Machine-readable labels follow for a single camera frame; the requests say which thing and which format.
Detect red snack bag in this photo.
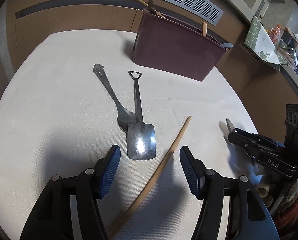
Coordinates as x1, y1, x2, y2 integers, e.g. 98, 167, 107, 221
270, 24, 282, 43

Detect snack packets on counter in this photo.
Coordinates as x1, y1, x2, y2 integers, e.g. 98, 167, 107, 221
276, 27, 298, 68

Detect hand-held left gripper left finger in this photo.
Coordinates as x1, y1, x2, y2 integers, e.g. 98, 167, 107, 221
19, 144, 121, 240

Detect wooden kitchen cabinet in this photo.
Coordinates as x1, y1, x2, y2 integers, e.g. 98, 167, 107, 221
4, 0, 298, 120

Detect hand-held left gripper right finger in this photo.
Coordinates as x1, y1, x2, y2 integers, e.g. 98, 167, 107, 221
179, 145, 280, 240

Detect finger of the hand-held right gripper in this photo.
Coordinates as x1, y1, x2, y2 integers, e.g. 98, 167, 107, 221
227, 127, 285, 148
229, 140, 262, 159

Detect wooden chopstick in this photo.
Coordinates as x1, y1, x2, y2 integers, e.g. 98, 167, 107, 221
106, 116, 192, 237
127, 0, 165, 18

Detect metal spoon with ornate handle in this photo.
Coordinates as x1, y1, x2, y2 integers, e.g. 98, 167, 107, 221
93, 64, 139, 133

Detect knitted colourful cushion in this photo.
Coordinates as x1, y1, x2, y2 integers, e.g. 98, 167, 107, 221
271, 179, 298, 233

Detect beige kitchen counter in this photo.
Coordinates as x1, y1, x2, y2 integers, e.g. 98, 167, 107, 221
209, 0, 298, 98

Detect metal shovel-shaped spoon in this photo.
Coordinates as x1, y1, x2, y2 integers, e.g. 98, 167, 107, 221
127, 70, 156, 160

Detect maroon plastic utensil box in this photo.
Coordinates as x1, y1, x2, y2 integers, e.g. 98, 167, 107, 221
132, 8, 233, 82

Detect green checked towel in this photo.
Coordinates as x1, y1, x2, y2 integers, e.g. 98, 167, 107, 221
243, 15, 288, 72

